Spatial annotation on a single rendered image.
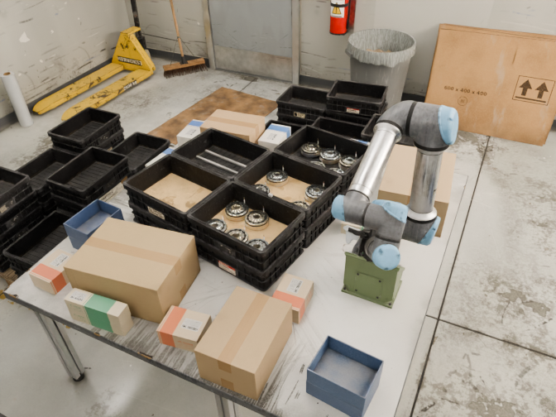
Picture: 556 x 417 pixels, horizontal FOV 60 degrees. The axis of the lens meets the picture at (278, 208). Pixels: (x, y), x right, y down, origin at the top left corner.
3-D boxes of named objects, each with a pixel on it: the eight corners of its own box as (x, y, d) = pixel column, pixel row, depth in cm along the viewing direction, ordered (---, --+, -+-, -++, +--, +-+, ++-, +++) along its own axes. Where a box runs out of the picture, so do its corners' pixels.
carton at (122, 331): (133, 324, 186) (130, 313, 182) (124, 337, 181) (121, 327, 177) (83, 307, 193) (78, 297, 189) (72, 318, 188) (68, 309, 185)
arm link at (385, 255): (405, 246, 137) (398, 275, 139) (395, 238, 148) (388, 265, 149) (379, 240, 137) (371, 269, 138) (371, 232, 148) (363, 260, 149)
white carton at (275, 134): (271, 136, 290) (271, 123, 284) (290, 140, 286) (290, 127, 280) (258, 154, 275) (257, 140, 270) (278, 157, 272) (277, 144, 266)
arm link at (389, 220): (369, 197, 141) (360, 233, 142) (407, 207, 136) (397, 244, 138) (376, 197, 148) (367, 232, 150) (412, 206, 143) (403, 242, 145)
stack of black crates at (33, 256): (66, 237, 308) (55, 209, 293) (103, 251, 298) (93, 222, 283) (16, 280, 281) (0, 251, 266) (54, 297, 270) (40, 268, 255)
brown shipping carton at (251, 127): (266, 141, 286) (264, 117, 276) (251, 160, 270) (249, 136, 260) (219, 132, 295) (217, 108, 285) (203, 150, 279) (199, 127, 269)
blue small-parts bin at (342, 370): (381, 372, 159) (384, 361, 155) (363, 410, 149) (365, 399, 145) (327, 347, 167) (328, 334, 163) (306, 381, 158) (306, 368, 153)
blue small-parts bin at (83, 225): (101, 210, 229) (97, 198, 224) (124, 220, 223) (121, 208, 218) (67, 235, 215) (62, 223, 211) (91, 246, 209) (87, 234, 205)
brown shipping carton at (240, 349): (240, 313, 188) (237, 285, 178) (292, 331, 181) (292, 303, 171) (199, 377, 167) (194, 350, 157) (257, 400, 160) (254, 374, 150)
